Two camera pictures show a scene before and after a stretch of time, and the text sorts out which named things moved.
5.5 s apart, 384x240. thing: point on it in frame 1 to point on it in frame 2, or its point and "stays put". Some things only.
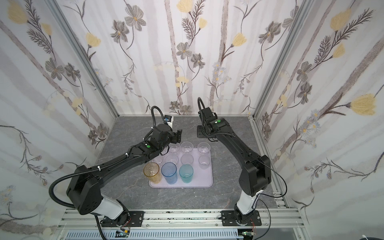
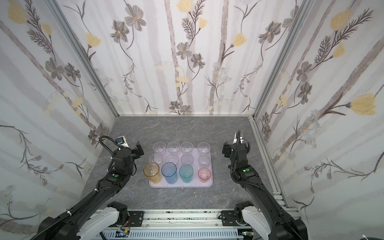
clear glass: x=174 y=147 stays put
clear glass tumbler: x=172 y=158 stays put
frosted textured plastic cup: x=186 y=146 stays put
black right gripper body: x=201 y=131 to x=227 y=149
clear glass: x=158 y=159 stays put
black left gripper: x=176 y=136 to x=137 y=150
